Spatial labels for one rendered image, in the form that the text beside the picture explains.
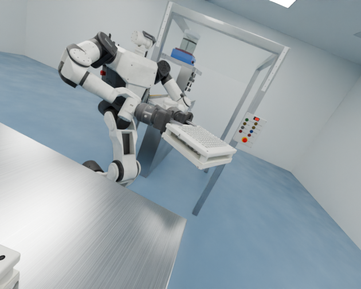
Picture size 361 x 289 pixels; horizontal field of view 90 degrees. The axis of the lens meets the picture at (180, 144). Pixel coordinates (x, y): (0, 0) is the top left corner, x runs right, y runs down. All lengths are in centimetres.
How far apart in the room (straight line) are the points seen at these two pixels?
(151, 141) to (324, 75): 456
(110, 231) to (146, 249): 10
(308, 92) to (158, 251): 527
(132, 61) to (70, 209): 80
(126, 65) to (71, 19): 538
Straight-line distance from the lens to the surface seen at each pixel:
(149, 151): 213
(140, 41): 117
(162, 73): 129
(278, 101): 528
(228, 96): 501
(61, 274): 46
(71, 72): 84
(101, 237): 51
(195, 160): 68
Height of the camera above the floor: 130
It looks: 21 degrees down
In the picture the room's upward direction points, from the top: 23 degrees clockwise
